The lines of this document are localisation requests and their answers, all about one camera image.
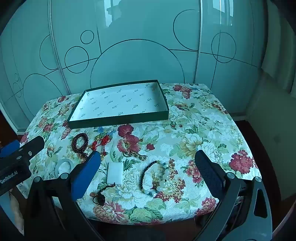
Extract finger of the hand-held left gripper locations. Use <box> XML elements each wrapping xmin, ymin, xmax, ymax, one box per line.
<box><xmin>19</xmin><ymin>135</ymin><xmax>45</xmax><ymax>161</ymax></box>
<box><xmin>0</xmin><ymin>139</ymin><xmax>20</xmax><ymax>159</ymax></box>

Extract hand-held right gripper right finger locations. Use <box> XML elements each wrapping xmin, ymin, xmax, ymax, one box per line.
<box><xmin>195</xmin><ymin>150</ymin><xmax>274</xmax><ymax>241</ymax></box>

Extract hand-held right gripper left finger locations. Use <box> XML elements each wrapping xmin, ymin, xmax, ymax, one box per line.
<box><xmin>24</xmin><ymin>150</ymin><xmax>104</xmax><ymax>241</ymax></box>

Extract pale jade bangle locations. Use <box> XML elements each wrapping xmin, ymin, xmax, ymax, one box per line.
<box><xmin>55</xmin><ymin>159</ymin><xmax>75</xmax><ymax>176</ymax></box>

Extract dark red bead bracelet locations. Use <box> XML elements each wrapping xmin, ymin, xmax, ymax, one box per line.
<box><xmin>72</xmin><ymin>133</ymin><xmax>90</xmax><ymax>161</ymax></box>

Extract black and white bead bracelet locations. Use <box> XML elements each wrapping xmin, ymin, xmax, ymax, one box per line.
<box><xmin>141</xmin><ymin>160</ymin><xmax>171</xmax><ymax>198</ymax></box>

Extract thin gold chain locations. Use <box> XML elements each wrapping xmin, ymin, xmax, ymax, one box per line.
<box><xmin>124</xmin><ymin>151</ymin><xmax>149</xmax><ymax>161</ymax></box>

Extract green shallow cardboard box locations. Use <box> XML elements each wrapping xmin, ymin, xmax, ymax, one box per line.
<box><xmin>67</xmin><ymin>79</ymin><xmax>170</xmax><ymax>129</ymax></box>

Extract floral tablecloth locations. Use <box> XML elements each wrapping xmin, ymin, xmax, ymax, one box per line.
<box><xmin>17</xmin><ymin>83</ymin><xmax>263</xmax><ymax>225</ymax></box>

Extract frosted glass wardrobe door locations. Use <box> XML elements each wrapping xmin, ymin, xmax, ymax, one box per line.
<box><xmin>195</xmin><ymin>0</ymin><xmax>266</xmax><ymax>114</ymax></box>
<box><xmin>0</xmin><ymin>0</ymin><xmax>70</xmax><ymax>136</ymax></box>
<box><xmin>49</xmin><ymin>0</ymin><xmax>202</xmax><ymax>96</ymax></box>

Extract pale curtain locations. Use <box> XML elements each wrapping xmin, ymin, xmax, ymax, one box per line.
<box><xmin>260</xmin><ymin>11</ymin><xmax>296</xmax><ymax>98</ymax></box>

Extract white pendant with black cord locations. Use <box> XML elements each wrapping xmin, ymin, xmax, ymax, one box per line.
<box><xmin>90</xmin><ymin>162</ymin><xmax>124</xmax><ymax>205</ymax></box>

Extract red knotted cord charm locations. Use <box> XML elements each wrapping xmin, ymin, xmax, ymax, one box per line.
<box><xmin>90</xmin><ymin>134</ymin><xmax>112</xmax><ymax>161</ymax></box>

